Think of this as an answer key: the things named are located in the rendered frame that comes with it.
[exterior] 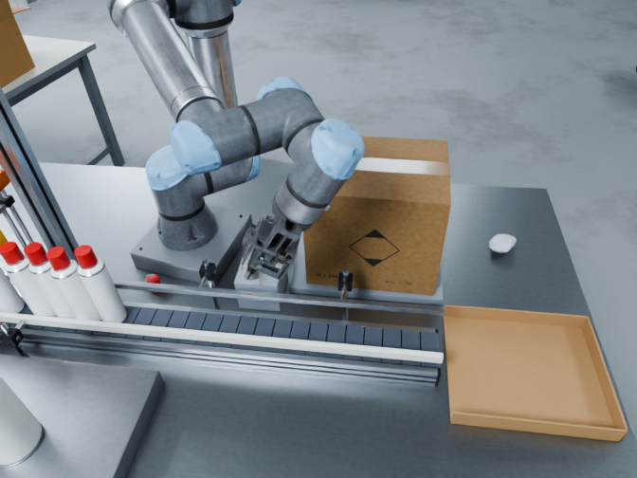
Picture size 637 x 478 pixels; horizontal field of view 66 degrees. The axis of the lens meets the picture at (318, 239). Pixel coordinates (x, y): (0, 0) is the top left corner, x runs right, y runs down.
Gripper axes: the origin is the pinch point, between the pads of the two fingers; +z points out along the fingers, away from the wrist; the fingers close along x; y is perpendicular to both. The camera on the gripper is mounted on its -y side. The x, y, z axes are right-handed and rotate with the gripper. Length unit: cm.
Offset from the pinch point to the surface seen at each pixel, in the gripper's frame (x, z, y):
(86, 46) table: -103, 92, -179
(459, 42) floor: 128, 49, -409
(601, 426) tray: 69, -13, 11
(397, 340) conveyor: 33.7, 1.7, -1.1
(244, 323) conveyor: 5.4, 18.0, -1.7
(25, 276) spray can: -38.1, 26.7, 2.0
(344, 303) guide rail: 19.9, 0.2, -2.8
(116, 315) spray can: -19.3, 28.4, 1.4
